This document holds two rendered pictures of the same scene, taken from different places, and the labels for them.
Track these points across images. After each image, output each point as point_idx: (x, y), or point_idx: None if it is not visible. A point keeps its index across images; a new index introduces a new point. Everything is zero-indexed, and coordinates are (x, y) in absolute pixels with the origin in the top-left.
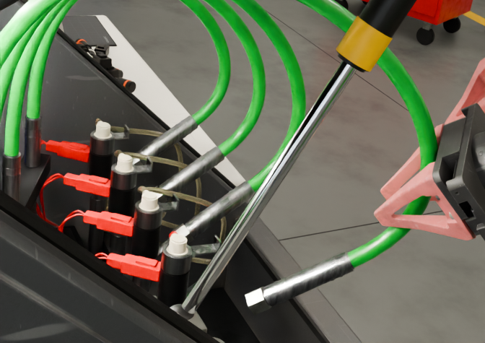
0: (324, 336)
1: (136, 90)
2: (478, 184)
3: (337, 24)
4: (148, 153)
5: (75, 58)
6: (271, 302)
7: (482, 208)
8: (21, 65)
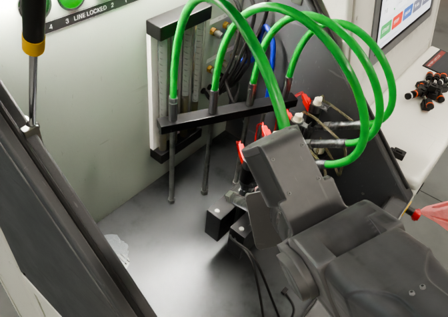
0: None
1: (440, 111)
2: (265, 209)
3: (261, 75)
4: (334, 125)
5: (335, 62)
6: (231, 201)
7: (251, 221)
8: (261, 44)
